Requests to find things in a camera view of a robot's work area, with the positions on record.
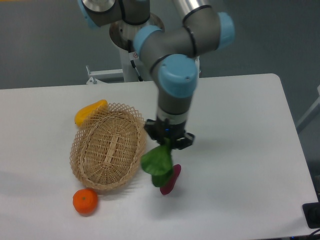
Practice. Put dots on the green bok choy vegetable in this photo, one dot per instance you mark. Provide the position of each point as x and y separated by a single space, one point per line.
158 164

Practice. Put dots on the purple sweet potato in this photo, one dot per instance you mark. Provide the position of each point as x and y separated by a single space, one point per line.
166 189

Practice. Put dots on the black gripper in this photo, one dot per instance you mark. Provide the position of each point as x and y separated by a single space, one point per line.
159 130

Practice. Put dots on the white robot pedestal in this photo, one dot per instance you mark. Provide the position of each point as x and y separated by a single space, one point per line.
127 62

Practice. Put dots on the woven wicker basket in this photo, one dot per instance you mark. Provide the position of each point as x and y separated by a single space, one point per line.
107 148

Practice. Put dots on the orange tangerine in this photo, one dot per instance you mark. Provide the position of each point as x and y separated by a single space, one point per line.
85 201

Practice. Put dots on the black device at edge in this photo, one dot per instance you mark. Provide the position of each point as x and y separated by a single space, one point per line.
312 214

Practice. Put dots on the yellow orange mango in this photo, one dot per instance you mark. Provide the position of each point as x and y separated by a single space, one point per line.
83 113

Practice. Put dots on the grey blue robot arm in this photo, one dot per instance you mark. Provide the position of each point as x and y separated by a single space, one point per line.
168 56

